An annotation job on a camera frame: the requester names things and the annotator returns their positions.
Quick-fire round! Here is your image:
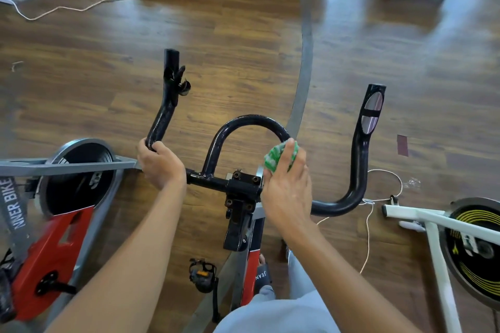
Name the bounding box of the person's left hand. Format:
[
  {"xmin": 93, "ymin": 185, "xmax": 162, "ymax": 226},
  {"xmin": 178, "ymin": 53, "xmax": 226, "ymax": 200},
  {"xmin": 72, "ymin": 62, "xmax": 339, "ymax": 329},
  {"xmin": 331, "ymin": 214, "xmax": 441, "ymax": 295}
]
[{"xmin": 136, "ymin": 137, "xmax": 189, "ymax": 191}]

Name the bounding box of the person's right hand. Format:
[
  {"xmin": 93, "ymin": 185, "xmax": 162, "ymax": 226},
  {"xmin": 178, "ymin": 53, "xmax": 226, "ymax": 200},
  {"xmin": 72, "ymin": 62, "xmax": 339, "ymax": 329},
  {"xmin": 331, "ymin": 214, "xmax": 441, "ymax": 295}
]
[{"xmin": 260, "ymin": 138, "xmax": 315, "ymax": 240}]

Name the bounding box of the green checkered cleaning cloth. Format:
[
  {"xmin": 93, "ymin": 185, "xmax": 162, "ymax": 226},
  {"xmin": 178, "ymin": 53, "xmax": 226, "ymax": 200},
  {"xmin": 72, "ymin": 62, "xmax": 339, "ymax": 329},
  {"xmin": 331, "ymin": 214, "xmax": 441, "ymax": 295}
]
[{"xmin": 263, "ymin": 142, "xmax": 299, "ymax": 174}]

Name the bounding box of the red and grey spin bike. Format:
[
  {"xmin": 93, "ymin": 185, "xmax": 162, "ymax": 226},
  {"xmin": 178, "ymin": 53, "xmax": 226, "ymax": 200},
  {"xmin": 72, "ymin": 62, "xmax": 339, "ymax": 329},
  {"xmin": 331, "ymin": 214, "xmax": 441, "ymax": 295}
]
[
  {"xmin": 0, "ymin": 137, "xmax": 142, "ymax": 324},
  {"xmin": 144, "ymin": 48, "xmax": 388, "ymax": 322}
]

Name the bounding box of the white bike with yellow flywheel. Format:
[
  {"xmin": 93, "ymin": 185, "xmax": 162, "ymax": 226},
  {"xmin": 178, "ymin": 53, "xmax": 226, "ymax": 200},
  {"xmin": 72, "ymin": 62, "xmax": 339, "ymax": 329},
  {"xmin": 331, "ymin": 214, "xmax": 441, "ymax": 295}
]
[{"xmin": 383, "ymin": 196, "xmax": 500, "ymax": 333}]

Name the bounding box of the person's right forearm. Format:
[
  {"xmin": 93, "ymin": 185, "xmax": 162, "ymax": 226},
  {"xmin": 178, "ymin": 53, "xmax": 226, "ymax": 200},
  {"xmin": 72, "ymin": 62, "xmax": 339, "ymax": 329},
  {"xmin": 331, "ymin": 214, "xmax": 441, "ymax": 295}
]
[{"xmin": 277, "ymin": 222, "xmax": 423, "ymax": 333}]

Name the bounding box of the person's left forearm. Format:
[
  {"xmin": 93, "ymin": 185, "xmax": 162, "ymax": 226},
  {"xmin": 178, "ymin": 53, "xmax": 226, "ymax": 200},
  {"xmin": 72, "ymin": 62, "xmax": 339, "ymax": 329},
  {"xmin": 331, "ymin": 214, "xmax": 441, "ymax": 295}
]
[{"xmin": 47, "ymin": 179, "xmax": 184, "ymax": 333}]

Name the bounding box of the black sandal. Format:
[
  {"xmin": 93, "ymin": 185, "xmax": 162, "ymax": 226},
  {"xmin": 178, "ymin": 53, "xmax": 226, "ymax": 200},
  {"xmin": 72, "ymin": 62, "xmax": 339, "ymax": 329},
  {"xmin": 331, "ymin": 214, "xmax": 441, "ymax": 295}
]
[{"xmin": 252, "ymin": 254, "xmax": 274, "ymax": 294}]

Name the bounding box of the thin white cable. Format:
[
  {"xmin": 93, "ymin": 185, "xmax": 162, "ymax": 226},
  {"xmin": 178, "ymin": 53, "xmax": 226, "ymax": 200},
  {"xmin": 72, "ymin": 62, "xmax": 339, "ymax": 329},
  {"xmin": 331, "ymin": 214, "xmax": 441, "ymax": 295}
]
[{"xmin": 316, "ymin": 169, "xmax": 405, "ymax": 275}]

